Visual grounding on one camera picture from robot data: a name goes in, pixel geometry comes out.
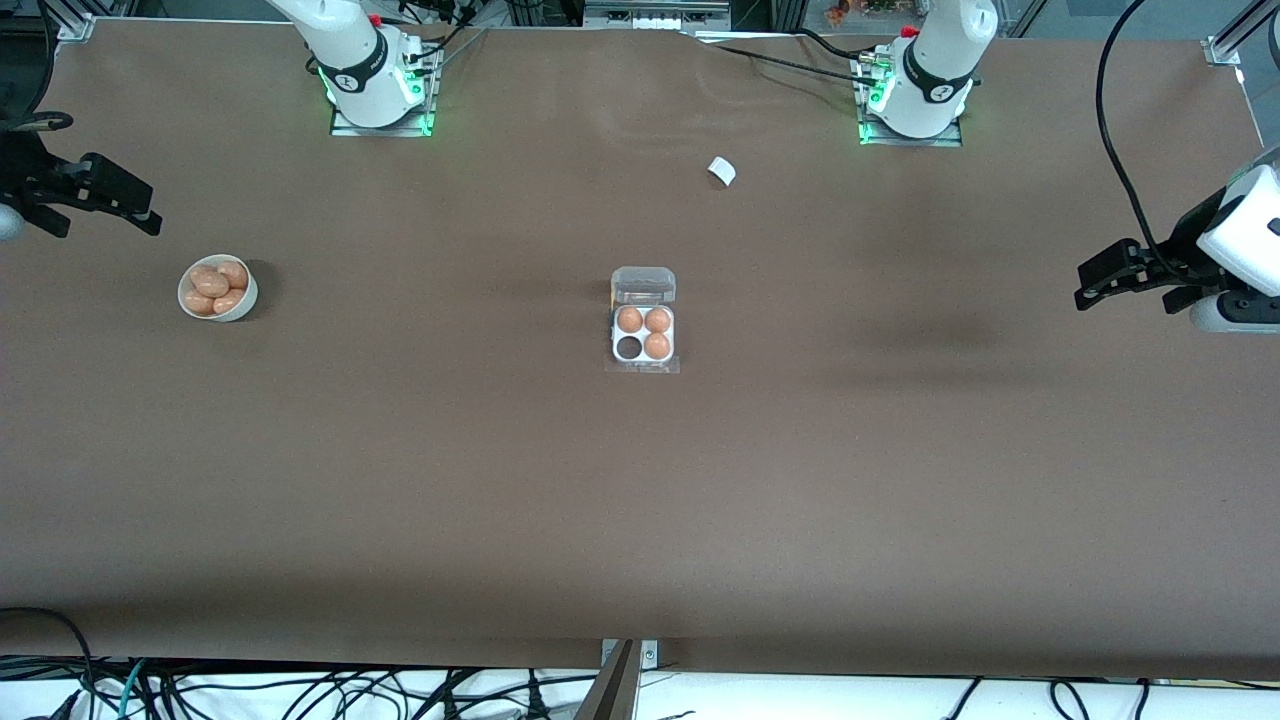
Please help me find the white round bowl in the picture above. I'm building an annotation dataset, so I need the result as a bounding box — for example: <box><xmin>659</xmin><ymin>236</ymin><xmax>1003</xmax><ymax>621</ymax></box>
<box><xmin>177</xmin><ymin>255</ymin><xmax>259</xmax><ymax>323</ymax></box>

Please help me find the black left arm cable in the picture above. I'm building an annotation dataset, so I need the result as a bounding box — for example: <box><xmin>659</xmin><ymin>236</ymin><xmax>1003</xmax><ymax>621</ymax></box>
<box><xmin>1095</xmin><ymin>0</ymin><xmax>1171</xmax><ymax>276</ymax></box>

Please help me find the black cable on table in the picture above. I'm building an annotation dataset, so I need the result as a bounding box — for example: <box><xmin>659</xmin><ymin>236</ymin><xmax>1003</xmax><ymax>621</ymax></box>
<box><xmin>688</xmin><ymin>28</ymin><xmax>883</xmax><ymax>83</ymax></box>

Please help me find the teal cable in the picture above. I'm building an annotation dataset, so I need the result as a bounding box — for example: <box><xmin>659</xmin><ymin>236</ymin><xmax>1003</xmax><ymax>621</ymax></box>
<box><xmin>118</xmin><ymin>658</ymin><xmax>149</xmax><ymax>720</ymax></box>

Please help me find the small metal bracket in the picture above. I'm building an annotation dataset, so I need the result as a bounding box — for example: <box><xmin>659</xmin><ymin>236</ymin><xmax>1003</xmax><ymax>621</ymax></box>
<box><xmin>600</xmin><ymin>640</ymin><xmax>661</xmax><ymax>671</ymax></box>

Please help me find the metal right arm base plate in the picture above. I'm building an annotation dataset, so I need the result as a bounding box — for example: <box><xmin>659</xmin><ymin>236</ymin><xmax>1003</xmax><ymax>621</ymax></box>
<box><xmin>330</xmin><ymin>50</ymin><xmax>436</xmax><ymax>138</ymax></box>

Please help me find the aluminium frame corner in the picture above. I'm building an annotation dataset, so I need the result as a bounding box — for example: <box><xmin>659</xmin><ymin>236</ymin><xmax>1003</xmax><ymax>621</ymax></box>
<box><xmin>1203</xmin><ymin>0</ymin><xmax>1280</xmax><ymax>66</ymax></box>
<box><xmin>40</xmin><ymin>0</ymin><xmax>96</xmax><ymax>43</ymax></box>

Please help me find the clear plastic egg box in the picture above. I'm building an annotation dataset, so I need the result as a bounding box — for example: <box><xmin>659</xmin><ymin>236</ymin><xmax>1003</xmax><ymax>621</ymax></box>
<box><xmin>605</xmin><ymin>265</ymin><xmax>683</xmax><ymax>377</ymax></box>

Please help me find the grey metal device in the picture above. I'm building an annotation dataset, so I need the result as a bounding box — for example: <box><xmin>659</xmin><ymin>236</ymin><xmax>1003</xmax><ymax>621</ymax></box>
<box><xmin>583</xmin><ymin>0</ymin><xmax>733</xmax><ymax>33</ymax></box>

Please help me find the black base cable bundle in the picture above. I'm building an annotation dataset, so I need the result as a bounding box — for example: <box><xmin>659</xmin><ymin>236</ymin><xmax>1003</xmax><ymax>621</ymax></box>
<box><xmin>400</xmin><ymin>0</ymin><xmax>491</xmax><ymax>71</ymax></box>

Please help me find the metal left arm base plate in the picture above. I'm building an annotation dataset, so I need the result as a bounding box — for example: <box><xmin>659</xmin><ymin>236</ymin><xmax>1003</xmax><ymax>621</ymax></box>
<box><xmin>858</xmin><ymin>50</ymin><xmax>963</xmax><ymax>148</ymax></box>

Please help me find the black looped cable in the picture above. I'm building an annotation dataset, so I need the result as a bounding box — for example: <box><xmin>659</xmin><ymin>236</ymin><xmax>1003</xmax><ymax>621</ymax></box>
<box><xmin>0</xmin><ymin>606</ymin><xmax>96</xmax><ymax>720</ymax></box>

